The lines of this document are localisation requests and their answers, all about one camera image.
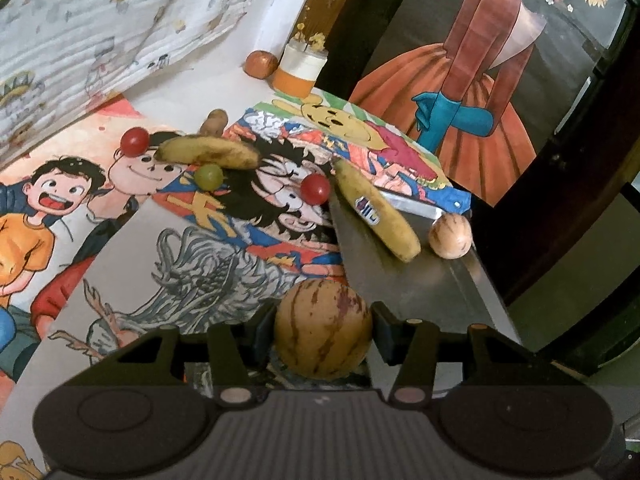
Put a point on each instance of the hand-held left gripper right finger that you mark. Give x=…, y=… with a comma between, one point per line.
x=382, y=332

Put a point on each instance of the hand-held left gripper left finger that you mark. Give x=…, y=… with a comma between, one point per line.
x=263, y=335

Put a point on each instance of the metal tray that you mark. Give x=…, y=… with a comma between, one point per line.
x=415, y=300

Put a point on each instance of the large striped pepino melon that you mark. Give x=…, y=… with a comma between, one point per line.
x=322, y=327

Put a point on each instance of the green grape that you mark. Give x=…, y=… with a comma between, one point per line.
x=208, y=177

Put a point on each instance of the brown-spotted yellow banana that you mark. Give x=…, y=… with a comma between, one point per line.
x=207, y=152

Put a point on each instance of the small tan potato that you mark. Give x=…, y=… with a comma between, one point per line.
x=214, y=122

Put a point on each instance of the colourful black-haired character drawing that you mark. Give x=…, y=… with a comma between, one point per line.
x=280, y=220

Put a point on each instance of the small striped pepino melon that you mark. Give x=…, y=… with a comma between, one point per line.
x=450, y=236

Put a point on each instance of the yellow banana with sticker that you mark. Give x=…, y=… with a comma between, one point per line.
x=380, y=215

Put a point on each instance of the grey dragon sketch sheet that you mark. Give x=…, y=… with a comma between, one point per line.
x=165, y=265

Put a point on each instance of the red cherry tomato centre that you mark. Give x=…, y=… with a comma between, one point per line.
x=315, y=189

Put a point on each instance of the red cherry tomato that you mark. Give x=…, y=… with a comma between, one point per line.
x=135, y=141
x=315, y=189

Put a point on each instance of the yellow bear drawing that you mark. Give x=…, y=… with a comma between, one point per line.
x=332, y=117

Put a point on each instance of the red cherry tomato left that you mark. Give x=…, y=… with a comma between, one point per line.
x=135, y=141

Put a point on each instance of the white and orange jar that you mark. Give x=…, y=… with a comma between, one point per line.
x=298, y=72

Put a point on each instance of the orange-brown round fruit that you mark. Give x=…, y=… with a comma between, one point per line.
x=260, y=64

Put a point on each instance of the yellow dried flower sprig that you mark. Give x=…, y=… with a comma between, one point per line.
x=312, y=39

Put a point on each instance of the white printed blanket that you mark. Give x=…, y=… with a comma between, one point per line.
x=100, y=25

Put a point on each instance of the dark wooden door frame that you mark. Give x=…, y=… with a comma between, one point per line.
x=580, y=170

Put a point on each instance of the orange dress wall poster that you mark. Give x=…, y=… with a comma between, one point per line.
x=480, y=90

